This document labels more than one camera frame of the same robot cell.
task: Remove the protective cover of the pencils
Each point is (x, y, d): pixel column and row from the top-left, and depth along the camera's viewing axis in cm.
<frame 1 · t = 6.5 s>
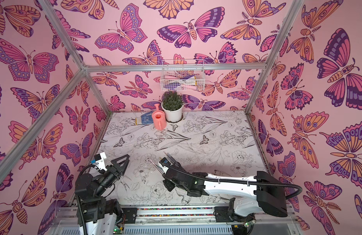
left hand: (130, 158, 69), fingers open
right hand: (162, 173, 75), fingers closed
green plant in white pot: (173, 105, 105), point 16 cm above the table
pink watering can: (159, 118, 105), point 11 cm above the table
blue seed packet: (147, 118, 119), on the table
dark pencil with clear cap: (170, 158, 97), on the table

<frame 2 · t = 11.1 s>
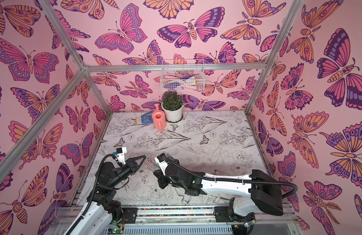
left hand: (145, 156, 75), fingers closed
right hand: (153, 172, 72), fingers closed
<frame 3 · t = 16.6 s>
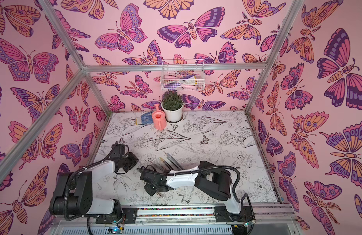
left hand: (140, 158, 94), fingers closed
right hand: (148, 184, 84), fingers closed
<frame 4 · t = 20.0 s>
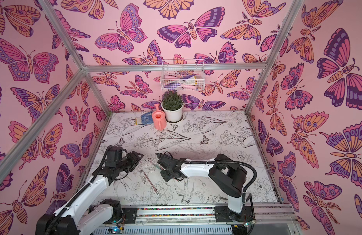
left hand: (143, 156, 85), fingers open
right hand: (165, 171, 88), fingers open
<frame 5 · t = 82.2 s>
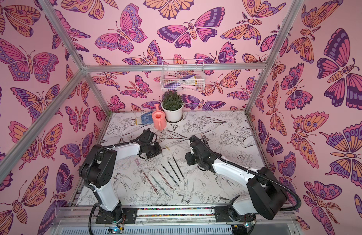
left hand: (164, 150, 97), fingers closed
right hand: (188, 154, 87), fingers open
green pencil: (160, 186, 85), on the table
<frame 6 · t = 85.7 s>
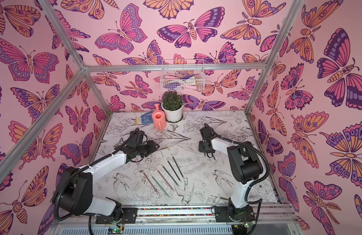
left hand: (159, 146, 89), fingers open
right hand: (204, 147, 99), fingers closed
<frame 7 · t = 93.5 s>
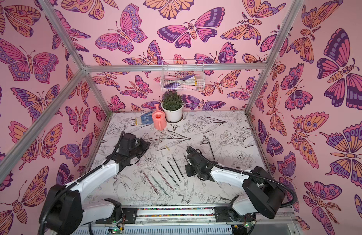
left hand: (153, 141, 86), fingers closed
right hand: (187, 165, 88), fingers closed
